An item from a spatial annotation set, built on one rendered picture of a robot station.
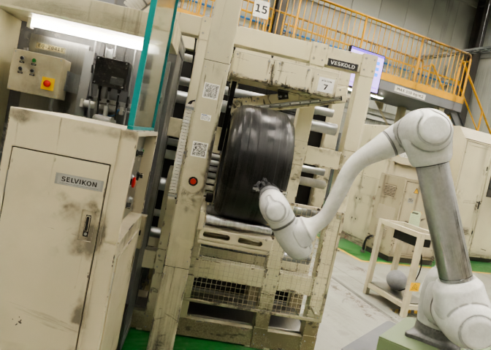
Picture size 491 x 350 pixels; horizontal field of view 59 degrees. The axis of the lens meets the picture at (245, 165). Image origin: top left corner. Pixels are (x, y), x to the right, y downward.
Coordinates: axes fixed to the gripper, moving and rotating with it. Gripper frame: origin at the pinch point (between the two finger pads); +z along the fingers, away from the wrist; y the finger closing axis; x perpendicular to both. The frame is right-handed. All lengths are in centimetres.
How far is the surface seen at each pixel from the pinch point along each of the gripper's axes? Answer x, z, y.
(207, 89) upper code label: -33, 30, 33
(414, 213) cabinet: 99, 409, -290
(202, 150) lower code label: -3.7, 25.4, 30.0
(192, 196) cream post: 19.3, 22.1, 30.1
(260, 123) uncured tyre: -23.7, 15.1, 5.8
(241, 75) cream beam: -43, 57, 17
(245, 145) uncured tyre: -13.5, 6.7, 11.4
